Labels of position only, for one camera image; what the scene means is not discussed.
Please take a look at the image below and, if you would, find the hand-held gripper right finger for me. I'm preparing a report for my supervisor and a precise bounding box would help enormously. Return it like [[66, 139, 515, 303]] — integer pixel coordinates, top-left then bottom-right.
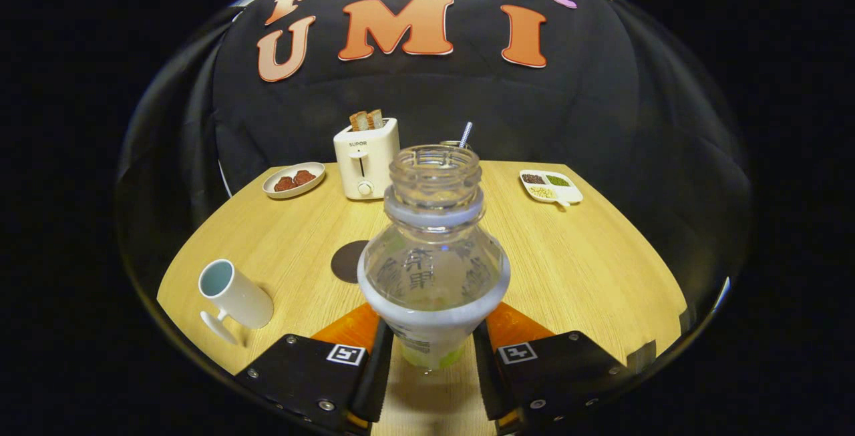
[[472, 302, 630, 434]]

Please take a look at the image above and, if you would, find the wooden table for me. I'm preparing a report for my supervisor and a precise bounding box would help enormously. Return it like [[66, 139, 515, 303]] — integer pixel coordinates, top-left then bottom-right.
[[156, 160, 689, 436]]

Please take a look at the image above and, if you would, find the white divided bean dish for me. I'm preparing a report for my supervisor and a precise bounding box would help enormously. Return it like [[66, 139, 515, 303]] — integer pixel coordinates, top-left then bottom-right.
[[519, 170, 584, 208]]

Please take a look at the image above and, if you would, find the white toaster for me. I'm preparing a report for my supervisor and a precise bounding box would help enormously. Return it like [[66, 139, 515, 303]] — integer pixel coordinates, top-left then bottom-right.
[[333, 118, 401, 201]]

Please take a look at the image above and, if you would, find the clear plastic juice bottle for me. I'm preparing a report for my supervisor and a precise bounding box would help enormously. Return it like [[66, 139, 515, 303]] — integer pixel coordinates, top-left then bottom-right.
[[357, 145, 512, 374]]

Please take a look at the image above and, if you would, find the dark brown round coaster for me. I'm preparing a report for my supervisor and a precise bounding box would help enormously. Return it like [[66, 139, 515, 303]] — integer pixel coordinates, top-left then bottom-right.
[[331, 240, 370, 284]]

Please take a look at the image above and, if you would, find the small beige round plate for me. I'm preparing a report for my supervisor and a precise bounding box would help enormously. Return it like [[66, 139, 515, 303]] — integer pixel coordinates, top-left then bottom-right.
[[262, 162, 327, 200]]

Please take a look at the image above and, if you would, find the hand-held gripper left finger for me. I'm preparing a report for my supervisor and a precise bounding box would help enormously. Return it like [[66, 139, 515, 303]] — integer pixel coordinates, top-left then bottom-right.
[[234, 302, 395, 435]]

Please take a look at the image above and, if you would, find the white cup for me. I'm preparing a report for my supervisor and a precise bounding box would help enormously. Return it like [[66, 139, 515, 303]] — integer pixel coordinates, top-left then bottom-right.
[[198, 259, 275, 346]]

